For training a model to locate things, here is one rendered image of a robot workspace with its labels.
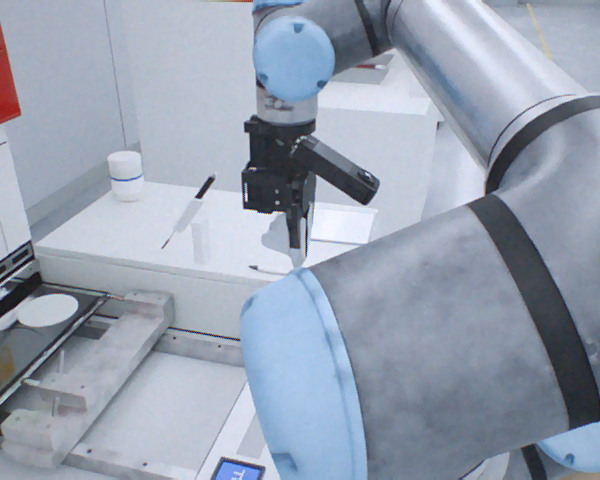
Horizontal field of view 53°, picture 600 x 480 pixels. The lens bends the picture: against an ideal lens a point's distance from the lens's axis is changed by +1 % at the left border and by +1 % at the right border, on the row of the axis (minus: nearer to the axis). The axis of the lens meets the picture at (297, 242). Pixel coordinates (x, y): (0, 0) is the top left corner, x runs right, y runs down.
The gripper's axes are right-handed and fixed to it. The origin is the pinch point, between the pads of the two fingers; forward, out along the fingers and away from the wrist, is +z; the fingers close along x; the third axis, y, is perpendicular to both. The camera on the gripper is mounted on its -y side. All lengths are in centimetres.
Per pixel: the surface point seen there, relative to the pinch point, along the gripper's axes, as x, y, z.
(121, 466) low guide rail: 19.0, 20.9, 25.9
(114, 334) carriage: -3.7, 35.2, 22.7
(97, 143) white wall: -252, 207, 87
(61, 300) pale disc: -8, 48, 21
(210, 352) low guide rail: -8.0, 19.2, 26.5
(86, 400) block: 13.5, 29.1, 20.7
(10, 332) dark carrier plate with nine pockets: 3, 51, 21
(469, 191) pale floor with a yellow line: -295, -29, 111
